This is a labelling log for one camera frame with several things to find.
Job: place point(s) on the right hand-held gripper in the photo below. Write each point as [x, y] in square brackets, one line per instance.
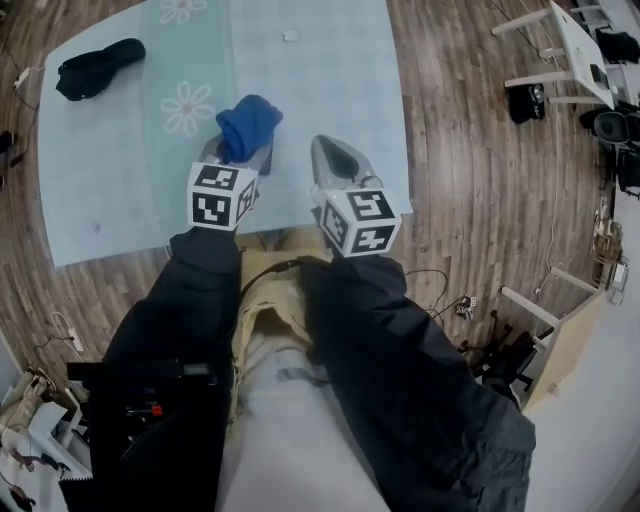
[360, 225]

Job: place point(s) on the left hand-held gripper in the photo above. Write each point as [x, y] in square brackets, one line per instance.
[212, 207]

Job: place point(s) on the blue cloth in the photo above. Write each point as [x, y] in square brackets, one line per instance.
[247, 125]

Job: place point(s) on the person's left forearm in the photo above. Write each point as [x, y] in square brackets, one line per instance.
[195, 285]

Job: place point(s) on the person's right forearm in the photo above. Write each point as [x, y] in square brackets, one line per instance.
[370, 320]

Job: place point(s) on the person's beige trousers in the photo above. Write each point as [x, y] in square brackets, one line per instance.
[265, 280]

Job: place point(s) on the light blue flowered tablecloth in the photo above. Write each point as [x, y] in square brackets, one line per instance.
[340, 100]

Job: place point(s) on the small marker gadget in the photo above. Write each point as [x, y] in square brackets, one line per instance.
[466, 306]

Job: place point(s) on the black rod-shaped device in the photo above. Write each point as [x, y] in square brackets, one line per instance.
[140, 370]

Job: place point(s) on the black pouch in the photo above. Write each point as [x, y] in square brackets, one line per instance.
[95, 67]

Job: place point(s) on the white power strip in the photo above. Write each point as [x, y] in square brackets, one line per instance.
[22, 78]
[74, 335]

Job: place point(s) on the black chair base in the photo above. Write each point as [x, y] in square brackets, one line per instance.
[510, 360]

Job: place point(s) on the black bag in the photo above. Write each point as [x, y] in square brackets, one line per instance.
[525, 105]

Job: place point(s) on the black device with red button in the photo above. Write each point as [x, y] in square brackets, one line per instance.
[150, 411]

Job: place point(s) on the person's white shirt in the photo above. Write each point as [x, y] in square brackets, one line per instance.
[300, 450]

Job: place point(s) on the white and wooden table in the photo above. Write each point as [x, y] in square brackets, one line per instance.
[565, 340]

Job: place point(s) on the wooden parts clutter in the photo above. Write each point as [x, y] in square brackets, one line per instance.
[610, 240]

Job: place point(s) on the beige canvas bag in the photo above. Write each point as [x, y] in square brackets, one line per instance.
[22, 400]

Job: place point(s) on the black mesh office chair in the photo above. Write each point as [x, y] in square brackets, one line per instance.
[612, 127]

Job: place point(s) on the person's black jacket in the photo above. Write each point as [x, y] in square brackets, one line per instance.
[150, 475]

